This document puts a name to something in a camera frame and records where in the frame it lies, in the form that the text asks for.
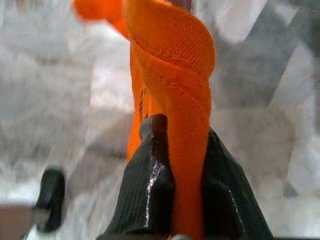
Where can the red plastic hanger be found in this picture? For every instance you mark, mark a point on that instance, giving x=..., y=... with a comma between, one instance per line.
x=183, y=4

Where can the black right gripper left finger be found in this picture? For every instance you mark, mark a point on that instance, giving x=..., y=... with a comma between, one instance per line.
x=145, y=190

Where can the orange garment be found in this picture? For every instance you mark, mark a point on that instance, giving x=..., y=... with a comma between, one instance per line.
x=180, y=87

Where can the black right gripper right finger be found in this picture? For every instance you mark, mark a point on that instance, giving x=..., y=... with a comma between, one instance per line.
x=225, y=190

